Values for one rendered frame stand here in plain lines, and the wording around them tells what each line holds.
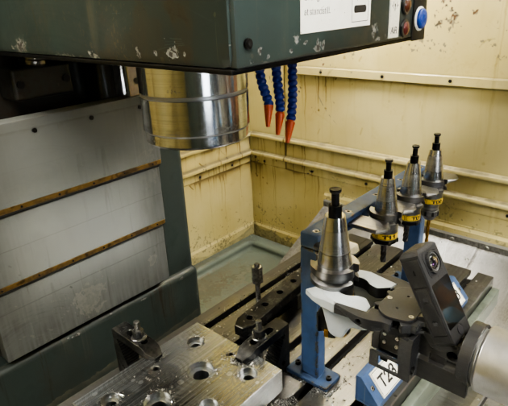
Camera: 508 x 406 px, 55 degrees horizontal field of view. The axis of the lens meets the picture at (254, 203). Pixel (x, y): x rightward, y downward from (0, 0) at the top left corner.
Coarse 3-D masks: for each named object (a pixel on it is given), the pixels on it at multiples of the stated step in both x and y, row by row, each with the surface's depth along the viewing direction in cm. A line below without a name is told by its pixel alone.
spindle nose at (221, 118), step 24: (144, 72) 66; (168, 72) 64; (192, 72) 64; (144, 96) 68; (168, 96) 65; (192, 96) 65; (216, 96) 66; (240, 96) 69; (144, 120) 70; (168, 120) 67; (192, 120) 66; (216, 120) 67; (240, 120) 70; (168, 144) 68; (192, 144) 68; (216, 144) 68
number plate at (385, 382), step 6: (384, 366) 95; (390, 366) 95; (396, 366) 96; (372, 372) 92; (378, 372) 93; (384, 372) 94; (396, 372) 96; (372, 378) 92; (378, 378) 92; (384, 378) 93; (390, 378) 94; (396, 378) 95; (378, 384) 92; (384, 384) 92; (390, 384) 93; (378, 390) 91; (384, 390) 92; (390, 390) 93; (384, 396) 91
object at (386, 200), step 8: (384, 184) 92; (392, 184) 92; (384, 192) 92; (392, 192) 92; (376, 200) 95; (384, 200) 93; (392, 200) 93; (376, 208) 95; (384, 208) 93; (392, 208) 93
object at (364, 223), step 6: (360, 216) 95; (348, 222) 93; (354, 222) 93; (360, 222) 92; (366, 222) 92; (372, 222) 92; (378, 222) 92; (384, 222) 92; (360, 228) 91; (366, 228) 90; (372, 228) 90; (378, 228) 90; (384, 228) 90
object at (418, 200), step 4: (424, 192) 103; (400, 196) 101; (404, 196) 101; (420, 196) 101; (424, 196) 103; (400, 200) 102; (404, 200) 101; (408, 200) 100; (412, 200) 100; (416, 200) 100; (420, 200) 100; (416, 204) 101; (420, 204) 101; (424, 204) 103; (416, 208) 101; (420, 208) 101
